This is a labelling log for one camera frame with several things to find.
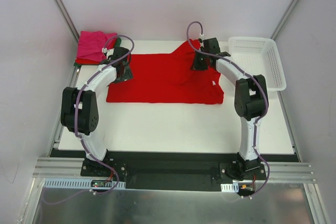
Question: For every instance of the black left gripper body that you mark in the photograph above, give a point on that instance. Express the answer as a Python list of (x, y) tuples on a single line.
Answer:
[(125, 74)]

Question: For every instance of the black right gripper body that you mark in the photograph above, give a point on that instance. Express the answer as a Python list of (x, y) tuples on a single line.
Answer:
[(198, 64)]

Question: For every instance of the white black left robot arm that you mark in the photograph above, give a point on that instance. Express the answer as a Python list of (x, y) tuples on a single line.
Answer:
[(80, 112)]

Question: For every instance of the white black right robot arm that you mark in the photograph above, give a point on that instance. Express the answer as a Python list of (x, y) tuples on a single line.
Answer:
[(250, 103)]

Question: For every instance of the folded green t shirt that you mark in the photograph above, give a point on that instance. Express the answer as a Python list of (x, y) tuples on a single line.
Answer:
[(115, 43)]

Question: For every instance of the folded pink t shirt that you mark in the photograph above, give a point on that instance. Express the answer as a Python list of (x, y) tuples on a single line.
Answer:
[(91, 43)]

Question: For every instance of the white perforated plastic basket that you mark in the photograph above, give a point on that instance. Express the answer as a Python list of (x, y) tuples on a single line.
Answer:
[(259, 55)]

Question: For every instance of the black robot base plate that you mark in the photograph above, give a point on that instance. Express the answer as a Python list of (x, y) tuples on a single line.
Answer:
[(175, 171)]

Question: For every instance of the aluminium frame post left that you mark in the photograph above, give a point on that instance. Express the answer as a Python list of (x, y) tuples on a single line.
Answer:
[(65, 15)]

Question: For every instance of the aluminium frame post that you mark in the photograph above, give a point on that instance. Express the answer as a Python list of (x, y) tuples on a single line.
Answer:
[(284, 19), (65, 15)]

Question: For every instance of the white slotted cable duct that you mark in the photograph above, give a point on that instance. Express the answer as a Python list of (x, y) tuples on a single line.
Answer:
[(69, 183)]

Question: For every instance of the aluminium frame post right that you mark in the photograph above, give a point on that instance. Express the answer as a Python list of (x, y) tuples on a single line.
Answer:
[(284, 19)]

